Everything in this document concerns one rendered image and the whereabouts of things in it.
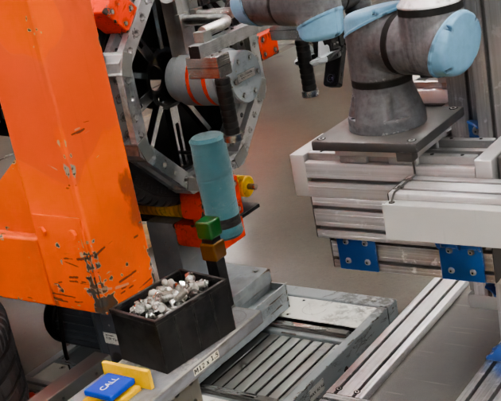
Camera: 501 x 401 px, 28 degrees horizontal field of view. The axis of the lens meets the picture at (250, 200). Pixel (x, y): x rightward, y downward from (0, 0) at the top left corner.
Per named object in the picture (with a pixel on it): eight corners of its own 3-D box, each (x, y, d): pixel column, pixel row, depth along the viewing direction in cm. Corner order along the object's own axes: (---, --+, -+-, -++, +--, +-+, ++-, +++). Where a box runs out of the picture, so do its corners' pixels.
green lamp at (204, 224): (208, 231, 212) (204, 214, 211) (223, 233, 210) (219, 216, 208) (197, 239, 209) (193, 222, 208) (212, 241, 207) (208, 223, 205)
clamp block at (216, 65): (201, 73, 229) (197, 50, 227) (233, 72, 223) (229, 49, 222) (188, 79, 225) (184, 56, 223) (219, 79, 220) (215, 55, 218)
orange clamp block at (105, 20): (114, 9, 234) (89, -13, 227) (139, 6, 229) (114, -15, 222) (105, 35, 232) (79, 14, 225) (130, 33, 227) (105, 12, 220)
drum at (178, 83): (201, 96, 260) (191, 43, 255) (268, 95, 248) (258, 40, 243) (168, 113, 250) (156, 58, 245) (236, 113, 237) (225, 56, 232)
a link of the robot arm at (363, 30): (378, 64, 198) (368, -4, 194) (431, 67, 188) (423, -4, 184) (336, 81, 191) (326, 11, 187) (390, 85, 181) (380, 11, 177)
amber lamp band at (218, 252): (213, 253, 214) (209, 236, 212) (227, 255, 211) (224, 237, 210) (202, 261, 211) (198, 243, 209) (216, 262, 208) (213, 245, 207)
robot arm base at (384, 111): (439, 111, 195) (433, 62, 192) (406, 136, 184) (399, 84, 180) (370, 111, 204) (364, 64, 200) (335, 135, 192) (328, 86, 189)
